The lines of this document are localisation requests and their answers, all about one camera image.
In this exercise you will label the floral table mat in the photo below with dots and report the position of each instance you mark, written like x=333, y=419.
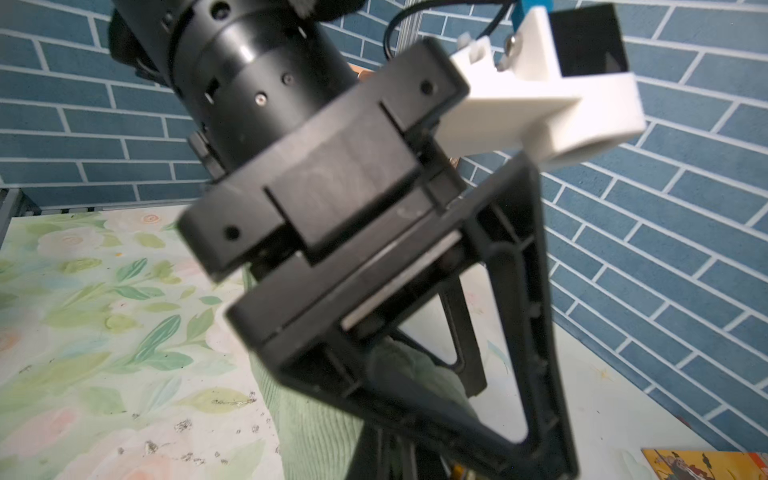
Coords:
x=117, y=363

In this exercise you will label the colourful comic booklet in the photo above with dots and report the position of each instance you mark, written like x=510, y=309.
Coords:
x=706, y=465

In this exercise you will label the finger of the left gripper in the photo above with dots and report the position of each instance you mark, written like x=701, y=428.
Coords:
x=506, y=232
x=468, y=364

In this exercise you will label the green corduroy shoulder bag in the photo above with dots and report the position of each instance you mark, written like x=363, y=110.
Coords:
x=317, y=441

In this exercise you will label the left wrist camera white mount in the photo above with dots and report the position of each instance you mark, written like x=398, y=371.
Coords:
x=562, y=92

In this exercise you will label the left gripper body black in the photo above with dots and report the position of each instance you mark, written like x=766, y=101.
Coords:
x=322, y=175

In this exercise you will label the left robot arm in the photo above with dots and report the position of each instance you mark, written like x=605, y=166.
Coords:
x=409, y=431

